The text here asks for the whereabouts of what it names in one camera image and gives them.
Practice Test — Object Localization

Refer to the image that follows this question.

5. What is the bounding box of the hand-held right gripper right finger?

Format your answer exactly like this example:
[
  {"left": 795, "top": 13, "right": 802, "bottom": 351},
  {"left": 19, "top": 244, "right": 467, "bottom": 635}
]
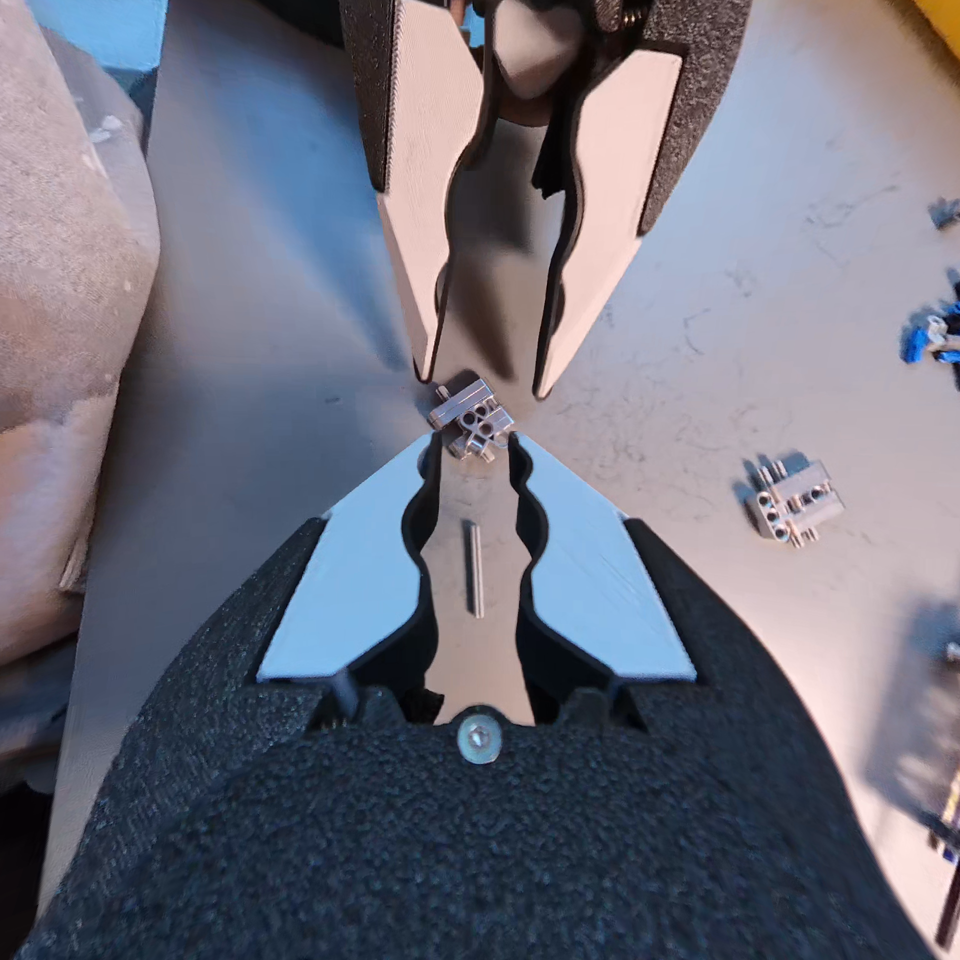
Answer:
[{"left": 507, "top": 432, "right": 699, "bottom": 729}]

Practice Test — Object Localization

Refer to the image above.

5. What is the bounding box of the chrome T-shaped connector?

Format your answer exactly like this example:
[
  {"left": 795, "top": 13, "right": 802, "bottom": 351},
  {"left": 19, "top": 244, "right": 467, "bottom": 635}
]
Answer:
[{"left": 453, "top": 405, "right": 519, "bottom": 451}]

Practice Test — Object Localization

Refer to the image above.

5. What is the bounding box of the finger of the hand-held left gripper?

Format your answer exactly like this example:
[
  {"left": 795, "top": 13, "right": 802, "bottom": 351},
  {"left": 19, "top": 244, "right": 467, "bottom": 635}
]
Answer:
[
  {"left": 375, "top": 0, "right": 489, "bottom": 385},
  {"left": 531, "top": 46, "right": 686, "bottom": 400}
]

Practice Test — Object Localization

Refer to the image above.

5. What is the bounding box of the pile of mixed small connectors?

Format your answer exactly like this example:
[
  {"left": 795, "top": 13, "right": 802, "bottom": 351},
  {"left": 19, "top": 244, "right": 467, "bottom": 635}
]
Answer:
[{"left": 900, "top": 279, "right": 960, "bottom": 391}]

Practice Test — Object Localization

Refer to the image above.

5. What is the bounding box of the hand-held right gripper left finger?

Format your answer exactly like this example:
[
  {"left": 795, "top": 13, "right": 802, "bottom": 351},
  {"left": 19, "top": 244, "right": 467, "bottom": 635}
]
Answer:
[{"left": 255, "top": 431, "right": 444, "bottom": 725}]

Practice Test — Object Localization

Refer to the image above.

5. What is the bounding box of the chrome beam assembly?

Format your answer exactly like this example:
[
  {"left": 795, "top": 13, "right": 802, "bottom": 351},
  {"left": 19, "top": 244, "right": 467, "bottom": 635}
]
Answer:
[{"left": 744, "top": 452, "right": 849, "bottom": 550}]

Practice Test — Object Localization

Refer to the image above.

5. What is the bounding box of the yellow storage bin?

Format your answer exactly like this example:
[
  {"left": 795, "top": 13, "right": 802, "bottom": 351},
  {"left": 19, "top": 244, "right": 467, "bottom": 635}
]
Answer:
[{"left": 909, "top": 0, "right": 960, "bottom": 48}]

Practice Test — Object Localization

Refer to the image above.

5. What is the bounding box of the clear engine block model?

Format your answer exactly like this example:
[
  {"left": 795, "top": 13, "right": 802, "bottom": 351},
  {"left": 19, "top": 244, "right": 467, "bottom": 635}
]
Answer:
[{"left": 926, "top": 765, "right": 960, "bottom": 950}]

